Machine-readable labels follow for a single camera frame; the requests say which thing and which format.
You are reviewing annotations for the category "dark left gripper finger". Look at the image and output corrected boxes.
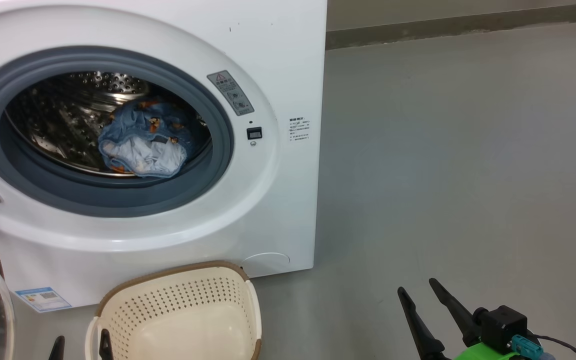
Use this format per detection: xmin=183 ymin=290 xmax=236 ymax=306
xmin=99 ymin=328 xmax=115 ymax=360
xmin=48 ymin=335 xmax=66 ymax=360

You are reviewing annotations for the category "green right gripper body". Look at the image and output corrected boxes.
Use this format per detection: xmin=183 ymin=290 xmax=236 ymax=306
xmin=452 ymin=342 xmax=519 ymax=360

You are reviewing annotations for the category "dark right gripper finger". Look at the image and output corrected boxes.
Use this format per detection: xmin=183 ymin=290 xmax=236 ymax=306
xmin=397 ymin=286 xmax=446 ymax=360
xmin=428 ymin=278 xmax=483 ymax=348

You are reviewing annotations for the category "blue orange-print garment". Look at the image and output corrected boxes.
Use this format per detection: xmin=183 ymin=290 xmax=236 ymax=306
xmin=98 ymin=97 xmax=204 ymax=178

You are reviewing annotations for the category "grey rubber door gasket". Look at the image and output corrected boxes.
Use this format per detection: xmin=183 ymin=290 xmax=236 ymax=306
xmin=0 ymin=46 xmax=235 ymax=218

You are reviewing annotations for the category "stainless steel washing machine drum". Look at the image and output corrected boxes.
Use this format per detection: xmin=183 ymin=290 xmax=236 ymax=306
xmin=4 ymin=71 xmax=213 ymax=178

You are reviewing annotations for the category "white front-load washing machine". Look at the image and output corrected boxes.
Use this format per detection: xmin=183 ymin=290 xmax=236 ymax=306
xmin=0 ymin=0 xmax=328 ymax=313

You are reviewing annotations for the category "blue energy label sticker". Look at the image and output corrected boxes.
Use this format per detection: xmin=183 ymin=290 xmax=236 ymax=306
xmin=14 ymin=286 xmax=72 ymax=313

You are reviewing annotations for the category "cream perforated laundry basket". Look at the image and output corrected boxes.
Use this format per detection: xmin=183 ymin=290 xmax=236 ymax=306
xmin=84 ymin=260 xmax=263 ymax=360

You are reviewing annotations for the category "round white filter cover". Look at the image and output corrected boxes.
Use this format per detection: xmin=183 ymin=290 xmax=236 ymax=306
xmin=240 ymin=252 xmax=291 ymax=278

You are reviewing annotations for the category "small printed text sticker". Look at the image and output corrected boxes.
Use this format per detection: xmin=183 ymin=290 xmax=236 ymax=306
xmin=288 ymin=116 xmax=312 ymax=143

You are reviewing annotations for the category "grey warning sticker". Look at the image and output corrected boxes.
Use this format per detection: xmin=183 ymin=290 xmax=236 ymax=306
xmin=207 ymin=70 xmax=255 ymax=117

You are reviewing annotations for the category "right camera cable teal plug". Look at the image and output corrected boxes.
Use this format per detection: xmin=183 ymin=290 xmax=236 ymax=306
xmin=511 ymin=334 xmax=576 ymax=360

